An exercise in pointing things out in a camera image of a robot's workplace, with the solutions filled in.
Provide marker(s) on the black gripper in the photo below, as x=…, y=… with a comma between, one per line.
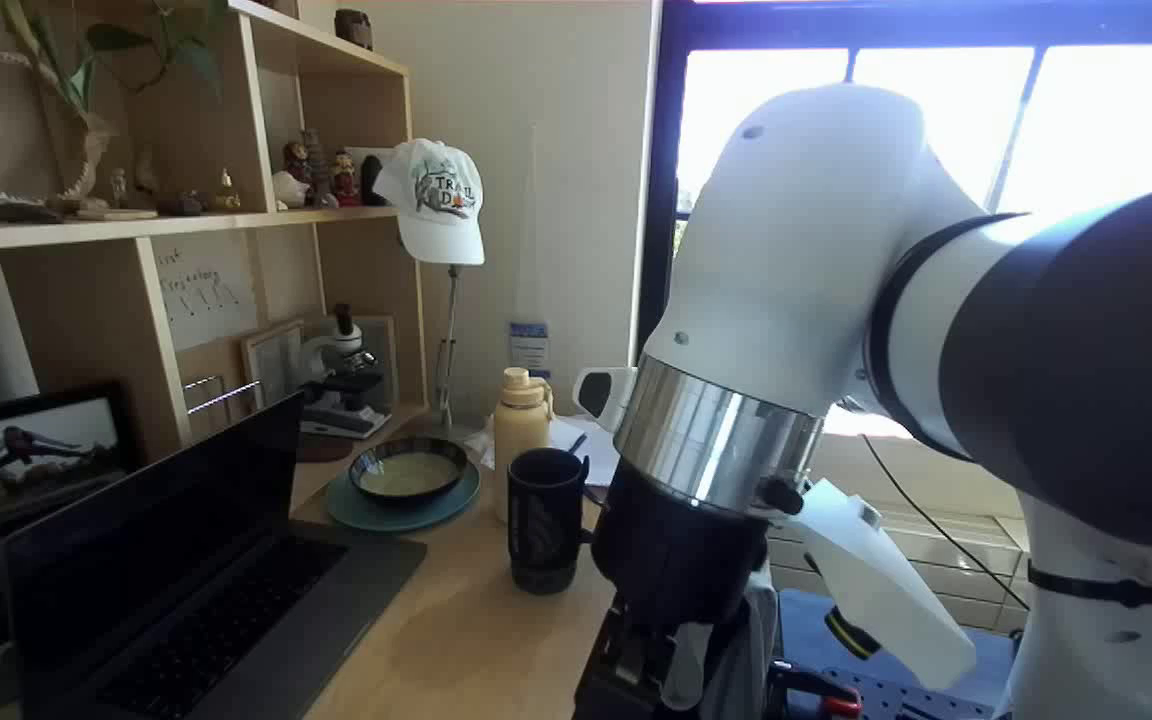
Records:
x=679, y=552

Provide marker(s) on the dark grey laptop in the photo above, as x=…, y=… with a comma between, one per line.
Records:
x=163, y=533

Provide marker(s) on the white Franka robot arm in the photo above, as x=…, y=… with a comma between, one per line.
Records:
x=803, y=242

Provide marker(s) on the black mug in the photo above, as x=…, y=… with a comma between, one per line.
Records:
x=545, y=526

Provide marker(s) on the white paper sheets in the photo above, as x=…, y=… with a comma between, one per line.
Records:
x=596, y=461

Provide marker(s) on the teal plate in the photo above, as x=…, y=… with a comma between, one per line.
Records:
x=435, y=518

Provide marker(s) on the cream water bottle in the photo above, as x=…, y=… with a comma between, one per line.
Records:
x=521, y=430

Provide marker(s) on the blue mat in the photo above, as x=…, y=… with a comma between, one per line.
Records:
x=921, y=694

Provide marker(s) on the dark bowl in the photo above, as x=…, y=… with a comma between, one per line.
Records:
x=406, y=473

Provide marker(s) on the clear plastic bottle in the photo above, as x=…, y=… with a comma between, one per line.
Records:
x=531, y=347

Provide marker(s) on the thin metal stand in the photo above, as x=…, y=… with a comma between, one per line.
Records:
x=446, y=347

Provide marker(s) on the black microscope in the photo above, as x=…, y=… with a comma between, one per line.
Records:
x=342, y=372

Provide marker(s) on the Newton's cradle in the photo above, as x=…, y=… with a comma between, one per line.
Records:
x=222, y=397

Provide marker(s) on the white printed cap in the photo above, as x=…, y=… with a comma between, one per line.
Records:
x=438, y=203

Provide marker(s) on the small dark figurine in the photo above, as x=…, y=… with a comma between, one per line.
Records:
x=375, y=181

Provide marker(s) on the handwritten paper sheet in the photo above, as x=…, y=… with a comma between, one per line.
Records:
x=211, y=294

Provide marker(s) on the small red figurine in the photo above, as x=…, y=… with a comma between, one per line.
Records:
x=346, y=181

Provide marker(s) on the small pale figurine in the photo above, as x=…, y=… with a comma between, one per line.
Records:
x=294, y=174

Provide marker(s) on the black framed photo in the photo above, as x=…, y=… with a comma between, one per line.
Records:
x=31, y=461

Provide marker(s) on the wooden shelf unit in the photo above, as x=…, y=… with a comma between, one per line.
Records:
x=99, y=305

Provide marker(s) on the small dark pot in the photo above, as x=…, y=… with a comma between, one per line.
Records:
x=355, y=26

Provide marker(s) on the green trailing plant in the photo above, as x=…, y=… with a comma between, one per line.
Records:
x=70, y=80

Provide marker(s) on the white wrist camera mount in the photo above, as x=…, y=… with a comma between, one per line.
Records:
x=878, y=584

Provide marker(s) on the light wooden picture frame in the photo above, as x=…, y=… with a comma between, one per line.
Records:
x=269, y=362

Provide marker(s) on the dark window frame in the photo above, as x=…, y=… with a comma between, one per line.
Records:
x=661, y=163

